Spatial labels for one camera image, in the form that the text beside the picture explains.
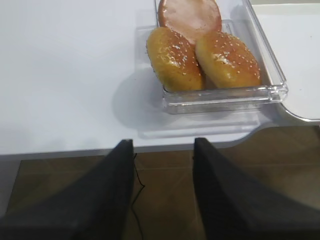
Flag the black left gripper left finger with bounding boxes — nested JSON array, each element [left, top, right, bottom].
[[0, 140, 134, 240]]

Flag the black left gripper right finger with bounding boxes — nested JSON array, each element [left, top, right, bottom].
[[192, 137, 320, 240]]

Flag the sesame bun top right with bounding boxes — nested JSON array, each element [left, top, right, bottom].
[[195, 31, 262, 89]]

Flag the sesame bun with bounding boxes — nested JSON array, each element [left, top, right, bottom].
[[195, 31, 262, 89], [146, 27, 205, 92]]

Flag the sesame bun top left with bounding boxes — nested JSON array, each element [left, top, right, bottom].
[[146, 27, 205, 92]]

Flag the clear bun container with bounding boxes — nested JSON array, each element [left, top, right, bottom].
[[163, 0, 289, 114]]

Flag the plain bun bottom in container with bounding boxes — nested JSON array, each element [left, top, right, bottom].
[[158, 0, 222, 45]]

